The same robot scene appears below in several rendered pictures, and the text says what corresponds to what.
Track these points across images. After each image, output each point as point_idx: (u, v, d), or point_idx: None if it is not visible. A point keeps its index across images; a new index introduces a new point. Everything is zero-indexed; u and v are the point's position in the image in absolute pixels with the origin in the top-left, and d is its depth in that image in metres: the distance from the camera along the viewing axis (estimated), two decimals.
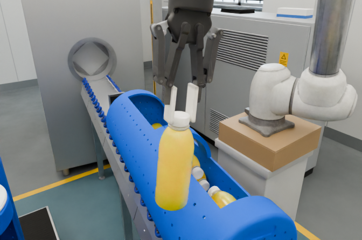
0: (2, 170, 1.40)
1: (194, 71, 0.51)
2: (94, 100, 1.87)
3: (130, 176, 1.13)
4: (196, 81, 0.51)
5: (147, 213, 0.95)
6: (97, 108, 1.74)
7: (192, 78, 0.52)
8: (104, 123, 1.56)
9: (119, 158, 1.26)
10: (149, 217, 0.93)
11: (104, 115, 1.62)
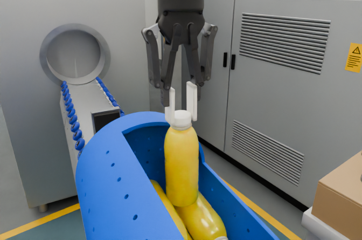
0: None
1: (191, 70, 0.50)
2: (71, 118, 1.18)
3: None
4: (195, 80, 0.50)
5: None
6: (75, 134, 1.05)
7: (190, 77, 0.52)
8: None
9: None
10: None
11: (83, 148, 0.93)
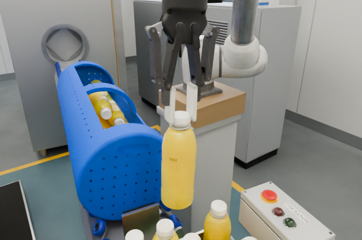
0: None
1: (192, 70, 0.50)
2: None
3: None
4: (195, 81, 0.51)
5: None
6: None
7: (190, 77, 0.52)
8: None
9: None
10: None
11: None
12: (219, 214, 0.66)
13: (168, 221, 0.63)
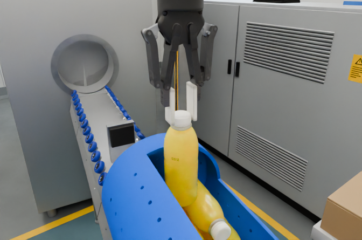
0: None
1: (190, 70, 0.50)
2: (85, 129, 1.22)
3: None
4: (194, 80, 0.50)
5: None
6: (90, 145, 1.10)
7: (189, 77, 0.52)
8: (100, 179, 0.91)
9: None
10: None
11: (100, 160, 0.98)
12: None
13: None
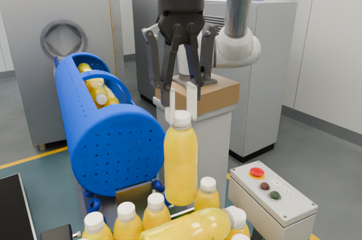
0: None
1: (191, 70, 0.50)
2: None
3: None
4: (194, 80, 0.50)
5: None
6: None
7: (189, 77, 0.52)
8: None
9: None
10: None
11: None
12: (208, 189, 0.69)
13: (159, 194, 0.66)
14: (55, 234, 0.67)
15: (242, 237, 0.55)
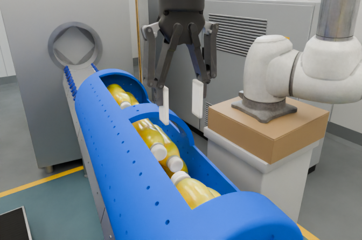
0: None
1: (196, 68, 0.50)
2: (72, 88, 1.67)
3: None
4: (201, 77, 0.51)
5: None
6: (74, 96, 1.55)
7: (195, 75, 0.52)
8: None
9: None
10: None
11: None
12: None
13: None
14: None
15: None
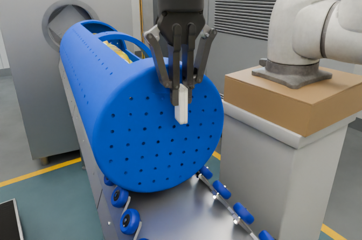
0: None
1: (177, 73, 0.49)
2: None
3: None
4: (175, 82, 0.50)
5: (125, 192, 0.57)
6: None
7: (179, 83, 0.49)
8: None
9: None
10: (117, 189, 0.58)
11: None
12: None
13: None
14: None
15: None
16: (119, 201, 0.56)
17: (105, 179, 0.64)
